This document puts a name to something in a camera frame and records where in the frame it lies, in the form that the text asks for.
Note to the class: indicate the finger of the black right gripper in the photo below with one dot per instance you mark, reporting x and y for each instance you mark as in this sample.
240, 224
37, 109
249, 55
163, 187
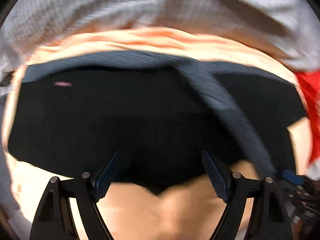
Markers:
292, 178

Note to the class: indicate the grey white striped blanket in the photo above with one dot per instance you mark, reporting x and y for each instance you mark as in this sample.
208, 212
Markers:
287, 30

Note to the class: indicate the black pants grey waistband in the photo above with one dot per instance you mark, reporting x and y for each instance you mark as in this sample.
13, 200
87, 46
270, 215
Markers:
161, 112

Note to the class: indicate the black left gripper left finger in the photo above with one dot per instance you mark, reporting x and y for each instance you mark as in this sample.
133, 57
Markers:
54, 219

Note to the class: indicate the peach bed sheet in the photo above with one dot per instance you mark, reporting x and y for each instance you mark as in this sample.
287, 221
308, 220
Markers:
190, 210

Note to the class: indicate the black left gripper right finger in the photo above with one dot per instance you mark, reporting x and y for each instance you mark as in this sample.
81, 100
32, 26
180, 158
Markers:
268, 217

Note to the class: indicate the red cloth item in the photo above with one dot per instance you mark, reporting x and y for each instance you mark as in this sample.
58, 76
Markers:
309, 84

